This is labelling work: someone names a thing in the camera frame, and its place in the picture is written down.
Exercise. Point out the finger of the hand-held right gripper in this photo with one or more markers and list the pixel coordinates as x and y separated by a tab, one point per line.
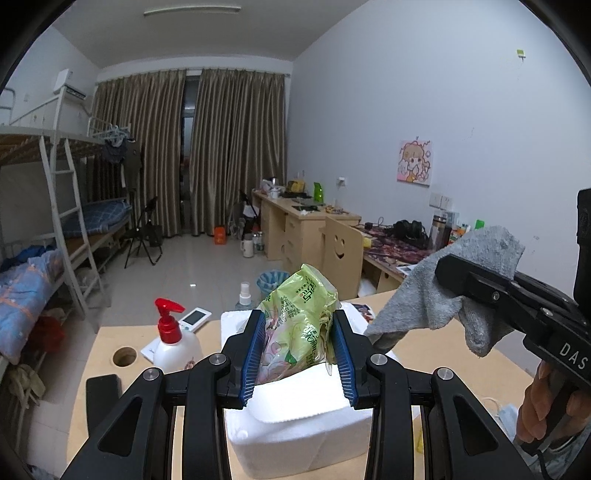
480	286
545	288

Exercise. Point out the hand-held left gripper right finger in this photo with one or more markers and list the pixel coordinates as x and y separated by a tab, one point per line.
344	360

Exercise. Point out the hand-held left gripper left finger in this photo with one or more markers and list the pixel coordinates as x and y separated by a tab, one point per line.
251	355

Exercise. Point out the green snack bag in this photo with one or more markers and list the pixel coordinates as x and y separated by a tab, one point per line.
295	323

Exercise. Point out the white paper towel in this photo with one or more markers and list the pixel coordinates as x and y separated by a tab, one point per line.
300	399

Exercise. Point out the grey towel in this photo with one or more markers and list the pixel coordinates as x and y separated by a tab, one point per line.
415	300

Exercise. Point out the white foam box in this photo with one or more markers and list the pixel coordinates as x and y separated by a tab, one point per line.
300	438

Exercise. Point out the person's right hand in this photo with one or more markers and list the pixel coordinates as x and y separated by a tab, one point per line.
535	401

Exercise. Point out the clear spray bottle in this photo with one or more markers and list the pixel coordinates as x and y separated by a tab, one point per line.
244	297

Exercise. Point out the white digital device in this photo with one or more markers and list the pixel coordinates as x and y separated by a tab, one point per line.
195	318

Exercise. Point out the dark glass jar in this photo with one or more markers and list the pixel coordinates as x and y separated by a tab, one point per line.
438	230

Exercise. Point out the red pump bottle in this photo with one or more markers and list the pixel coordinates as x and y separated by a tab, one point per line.
178	355

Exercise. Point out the blue trash bin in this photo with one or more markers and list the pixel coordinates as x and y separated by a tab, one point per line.
271	284

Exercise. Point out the black headphones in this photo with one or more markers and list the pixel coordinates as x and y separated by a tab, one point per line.
408	230

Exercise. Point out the desk with patterned cloth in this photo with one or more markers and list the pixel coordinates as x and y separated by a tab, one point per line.
392	258

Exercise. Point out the blue face mask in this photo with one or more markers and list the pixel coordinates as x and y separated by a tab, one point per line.
508	417

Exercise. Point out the white jug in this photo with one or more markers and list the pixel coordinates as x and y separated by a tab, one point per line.
247	247

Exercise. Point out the wooden smiley chair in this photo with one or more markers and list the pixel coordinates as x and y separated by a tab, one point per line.
339	249

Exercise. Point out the orange container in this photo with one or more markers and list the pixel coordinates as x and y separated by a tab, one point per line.
219	235

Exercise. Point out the light wooden desk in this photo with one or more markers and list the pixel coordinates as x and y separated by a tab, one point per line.
286	230

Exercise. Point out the black tripod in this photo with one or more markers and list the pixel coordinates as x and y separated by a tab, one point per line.
134	230

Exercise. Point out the yellow box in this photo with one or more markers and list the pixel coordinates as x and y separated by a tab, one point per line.
296	186

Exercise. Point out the brown curtain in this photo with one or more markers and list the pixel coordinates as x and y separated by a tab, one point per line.
138	152
235	152

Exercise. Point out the red cloth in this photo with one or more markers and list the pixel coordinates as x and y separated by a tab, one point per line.
48	332

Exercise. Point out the blue plaid mattress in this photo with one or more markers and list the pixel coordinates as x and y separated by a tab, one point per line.
97	214

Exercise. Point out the blue quilt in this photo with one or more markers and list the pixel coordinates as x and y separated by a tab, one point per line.
27	290

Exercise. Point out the hanging dark clothes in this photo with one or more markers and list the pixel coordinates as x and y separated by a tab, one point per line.
115	150

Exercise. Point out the white metal bunk bed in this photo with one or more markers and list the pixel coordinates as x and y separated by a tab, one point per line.
60	194

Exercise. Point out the white air conditioner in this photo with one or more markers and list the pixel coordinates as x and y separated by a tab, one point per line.
69	85

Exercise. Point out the ceiling light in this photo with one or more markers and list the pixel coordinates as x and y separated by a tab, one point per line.
180	10

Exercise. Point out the white wall switch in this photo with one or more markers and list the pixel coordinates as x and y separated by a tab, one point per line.
441	201

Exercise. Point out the wall poster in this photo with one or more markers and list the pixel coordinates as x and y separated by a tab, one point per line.
415	161

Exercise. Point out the green wall hook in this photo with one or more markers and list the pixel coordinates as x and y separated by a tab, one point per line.
521	53

